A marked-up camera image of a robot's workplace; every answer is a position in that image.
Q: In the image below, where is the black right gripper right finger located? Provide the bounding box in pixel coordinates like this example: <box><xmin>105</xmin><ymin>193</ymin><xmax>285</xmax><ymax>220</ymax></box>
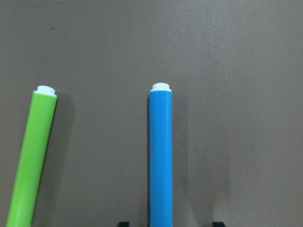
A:
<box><xmin>212</xmin><ymin>221</ymin><xmax>224</xmax><ymax>227</ymax></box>

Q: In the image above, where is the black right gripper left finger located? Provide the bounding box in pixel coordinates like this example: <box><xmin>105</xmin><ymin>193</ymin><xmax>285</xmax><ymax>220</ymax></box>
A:
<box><xmin>117</xmin><ymin>221</ymin><xmax>130</xmax><ymax>227</ymax></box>

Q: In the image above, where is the blue highlighter pen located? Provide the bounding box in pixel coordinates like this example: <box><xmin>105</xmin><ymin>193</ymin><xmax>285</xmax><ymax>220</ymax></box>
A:
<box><xmin>149</xmin><ymin>83</ymin><xmax>173</xmax><ymax>227</ymax></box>

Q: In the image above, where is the green highlighter pen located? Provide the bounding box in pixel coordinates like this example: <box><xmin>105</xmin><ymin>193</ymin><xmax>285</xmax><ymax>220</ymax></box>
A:
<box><xmin>6</xmin><ymin>85</ymin><xmax>57</xmax><ymax>227</ymax></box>

